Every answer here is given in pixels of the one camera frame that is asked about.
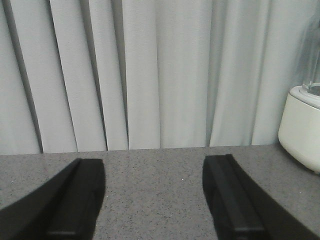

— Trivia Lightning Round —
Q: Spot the white curtain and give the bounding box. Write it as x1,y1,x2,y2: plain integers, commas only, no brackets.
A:
0,0,320,155

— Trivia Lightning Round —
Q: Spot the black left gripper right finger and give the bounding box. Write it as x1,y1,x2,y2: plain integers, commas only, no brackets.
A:
202,154,319,240

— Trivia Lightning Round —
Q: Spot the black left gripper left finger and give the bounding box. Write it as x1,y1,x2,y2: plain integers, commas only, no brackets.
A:
0,158,105,240

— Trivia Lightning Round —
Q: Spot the white blender base appliance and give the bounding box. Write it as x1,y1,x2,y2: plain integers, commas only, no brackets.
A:
277,14,320,174

